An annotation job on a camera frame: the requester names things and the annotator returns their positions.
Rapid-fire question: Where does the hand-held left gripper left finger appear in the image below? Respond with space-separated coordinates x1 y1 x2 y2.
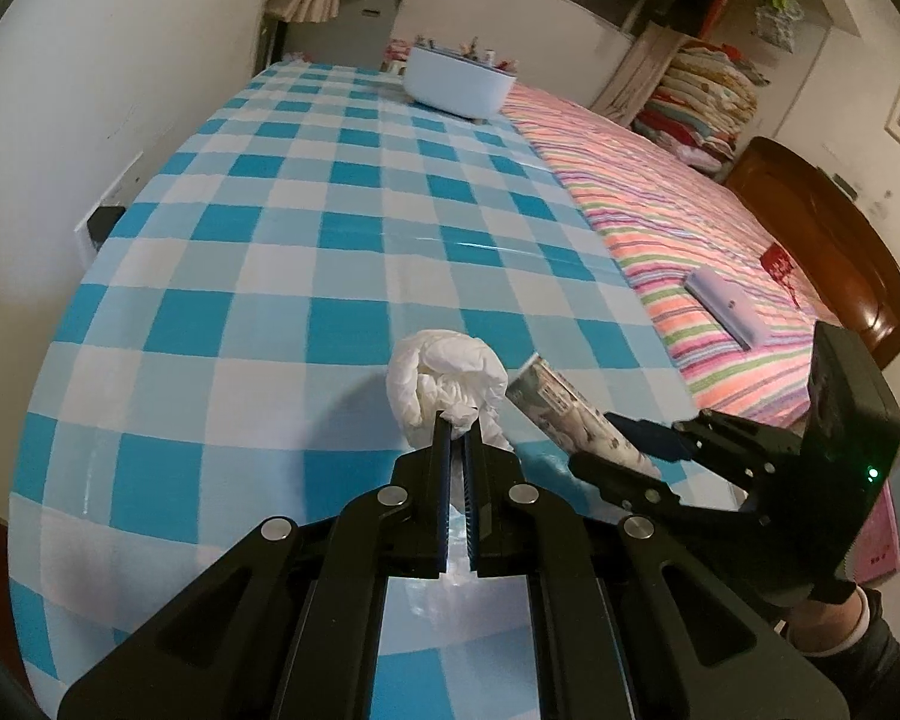
58 412 455 720

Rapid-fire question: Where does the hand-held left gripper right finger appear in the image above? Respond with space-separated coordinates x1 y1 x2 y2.
461 412 848 720

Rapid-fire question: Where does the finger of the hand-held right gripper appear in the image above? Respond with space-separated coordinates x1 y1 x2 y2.
604 409 805 494
568 452 756 520

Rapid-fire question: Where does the small printed bottle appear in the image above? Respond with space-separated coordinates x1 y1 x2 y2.
506 355 665 481

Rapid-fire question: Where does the white plastic bag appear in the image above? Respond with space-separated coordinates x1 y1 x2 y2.
386 328 511 455

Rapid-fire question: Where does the person's right forearm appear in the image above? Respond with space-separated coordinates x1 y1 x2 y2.
780 585 900 720

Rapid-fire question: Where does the pink plastic basket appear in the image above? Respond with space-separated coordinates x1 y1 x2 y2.
844 499 900 590

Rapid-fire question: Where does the grey folded pouch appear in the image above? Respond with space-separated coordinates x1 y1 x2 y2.
682 268 767 350

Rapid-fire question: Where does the red tasselled pouch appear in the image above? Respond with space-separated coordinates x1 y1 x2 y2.
761 244 803 305

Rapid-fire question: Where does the brown wooden headboard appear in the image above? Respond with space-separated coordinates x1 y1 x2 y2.
724 136 900 372

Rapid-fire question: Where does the bed with pink striped sheet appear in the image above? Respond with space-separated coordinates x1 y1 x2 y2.
499 82 845 428

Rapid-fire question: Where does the stack of folded quilts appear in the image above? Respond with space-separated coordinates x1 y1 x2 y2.
634 37 762 173

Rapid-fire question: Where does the beige striped curtain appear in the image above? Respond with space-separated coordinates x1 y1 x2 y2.
589 26 676 125

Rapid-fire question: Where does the white round bowl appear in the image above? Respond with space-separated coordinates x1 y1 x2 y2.
403 45 520 121

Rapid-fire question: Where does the cluster of small cosmetic items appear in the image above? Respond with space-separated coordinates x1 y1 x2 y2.
412 34 518 76

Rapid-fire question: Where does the patterned hanging bag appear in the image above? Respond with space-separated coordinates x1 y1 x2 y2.
754 0 803 53

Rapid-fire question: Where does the black plug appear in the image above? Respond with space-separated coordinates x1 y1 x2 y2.
88 206 125 245

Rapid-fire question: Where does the white appliance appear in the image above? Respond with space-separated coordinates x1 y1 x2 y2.
349 0 413 68

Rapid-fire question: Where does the white wall socket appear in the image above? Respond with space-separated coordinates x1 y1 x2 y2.
75 154 145 263

